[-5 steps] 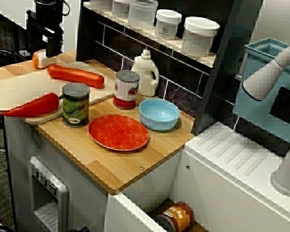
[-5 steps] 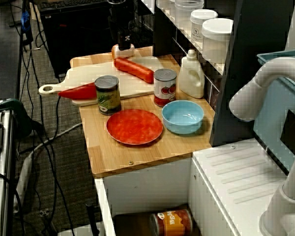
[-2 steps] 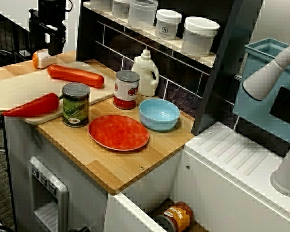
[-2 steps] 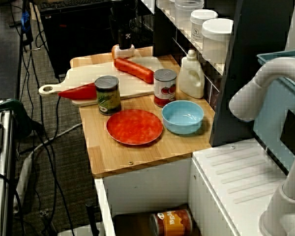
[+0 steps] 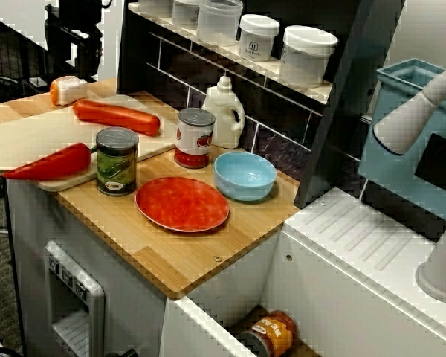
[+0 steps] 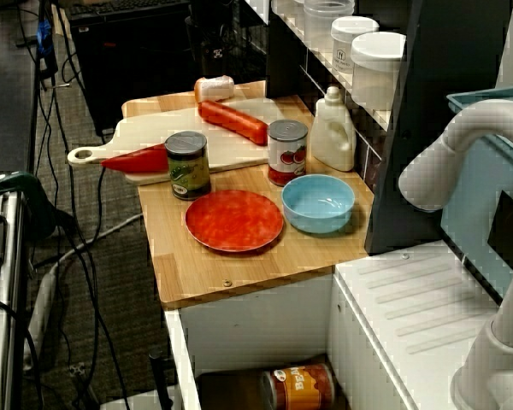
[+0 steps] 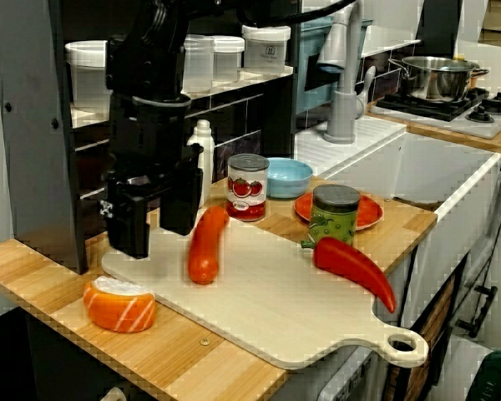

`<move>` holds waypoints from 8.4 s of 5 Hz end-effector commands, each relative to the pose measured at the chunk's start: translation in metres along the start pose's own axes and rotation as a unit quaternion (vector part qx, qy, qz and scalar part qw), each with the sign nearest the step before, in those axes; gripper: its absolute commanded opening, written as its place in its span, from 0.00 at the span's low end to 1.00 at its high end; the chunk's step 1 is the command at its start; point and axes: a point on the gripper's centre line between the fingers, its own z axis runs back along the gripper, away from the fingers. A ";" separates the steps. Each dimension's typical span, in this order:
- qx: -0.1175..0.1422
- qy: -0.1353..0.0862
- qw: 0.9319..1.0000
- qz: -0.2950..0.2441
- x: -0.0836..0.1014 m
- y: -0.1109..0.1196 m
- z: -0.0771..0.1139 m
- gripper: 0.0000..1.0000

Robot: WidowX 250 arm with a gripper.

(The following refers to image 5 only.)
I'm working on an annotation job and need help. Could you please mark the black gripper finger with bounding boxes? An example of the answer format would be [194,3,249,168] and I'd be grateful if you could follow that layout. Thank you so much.
[46,42,74,72]
[77,43,103,78]

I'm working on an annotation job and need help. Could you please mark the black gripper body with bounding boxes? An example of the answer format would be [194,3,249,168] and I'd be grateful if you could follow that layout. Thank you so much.
[44,0,105,49]

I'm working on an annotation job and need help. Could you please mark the salmon sushi toy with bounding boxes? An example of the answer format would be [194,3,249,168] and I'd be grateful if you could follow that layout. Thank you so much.
[49,75,88,107]

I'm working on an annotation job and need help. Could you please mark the red toy sausage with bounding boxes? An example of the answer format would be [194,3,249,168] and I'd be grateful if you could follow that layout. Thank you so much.
[72,99,161,136]

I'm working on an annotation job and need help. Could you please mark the white cutting board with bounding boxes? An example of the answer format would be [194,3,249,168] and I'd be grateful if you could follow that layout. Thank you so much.
[0,93,189,193]

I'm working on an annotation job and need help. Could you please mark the red toy chili pepper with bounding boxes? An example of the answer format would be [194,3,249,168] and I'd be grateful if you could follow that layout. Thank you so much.
[1,142,97,181]

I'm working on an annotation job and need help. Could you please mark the small white-lidded plastic jar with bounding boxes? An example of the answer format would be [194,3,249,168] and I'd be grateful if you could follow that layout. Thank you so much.
[239,13,281,62]
[172,0,201,30]

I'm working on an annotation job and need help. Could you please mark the green peas can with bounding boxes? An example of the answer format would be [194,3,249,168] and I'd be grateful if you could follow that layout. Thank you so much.
[95,126,140,197]

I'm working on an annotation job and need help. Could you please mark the tomato can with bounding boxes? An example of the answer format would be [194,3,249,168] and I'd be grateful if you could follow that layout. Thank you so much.
[173,107,216,170]

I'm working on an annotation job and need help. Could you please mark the clear lidless plastic jar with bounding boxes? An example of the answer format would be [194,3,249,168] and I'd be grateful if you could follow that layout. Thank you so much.
[196,0,245,48]

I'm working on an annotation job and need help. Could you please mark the white toy detergent bottle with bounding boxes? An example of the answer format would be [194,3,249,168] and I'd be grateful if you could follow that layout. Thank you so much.
[201,76,246,149]

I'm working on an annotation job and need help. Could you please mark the red orange plate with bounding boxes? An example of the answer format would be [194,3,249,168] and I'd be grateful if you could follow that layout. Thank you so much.
[135,176,230,234]

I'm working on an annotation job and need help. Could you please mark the white toy kitchen cabinet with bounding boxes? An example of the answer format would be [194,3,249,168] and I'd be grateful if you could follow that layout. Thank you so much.
[5,178,168,357]

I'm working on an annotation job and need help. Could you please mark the light blue bowl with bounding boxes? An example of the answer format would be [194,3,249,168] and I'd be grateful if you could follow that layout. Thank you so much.
[213,151,277,202]

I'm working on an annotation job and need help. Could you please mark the large white-lidded plastic jar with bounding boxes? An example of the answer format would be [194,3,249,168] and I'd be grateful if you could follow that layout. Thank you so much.
[281,25,338,89]

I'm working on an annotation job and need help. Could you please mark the dark grey shelf unit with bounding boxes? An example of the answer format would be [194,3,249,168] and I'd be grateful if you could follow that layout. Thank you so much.
[117,0,408,209]

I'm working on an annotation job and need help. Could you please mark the teal plastic bin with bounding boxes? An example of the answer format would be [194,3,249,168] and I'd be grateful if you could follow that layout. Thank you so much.
[358,57,446,224]

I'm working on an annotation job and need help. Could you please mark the grey toy faucet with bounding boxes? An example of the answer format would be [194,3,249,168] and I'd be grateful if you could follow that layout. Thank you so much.
[372,65,446,304]

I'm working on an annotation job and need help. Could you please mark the orange jar in drawer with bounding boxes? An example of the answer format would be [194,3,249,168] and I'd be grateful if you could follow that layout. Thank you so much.
[239,310,299,357]

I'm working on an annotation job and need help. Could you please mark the white toy sink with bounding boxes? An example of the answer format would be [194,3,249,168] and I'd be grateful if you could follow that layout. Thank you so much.
[159,185,446,357]

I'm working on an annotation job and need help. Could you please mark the black wire mesh rack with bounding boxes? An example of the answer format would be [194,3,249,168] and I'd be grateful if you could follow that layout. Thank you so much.
[0,10,97,109]

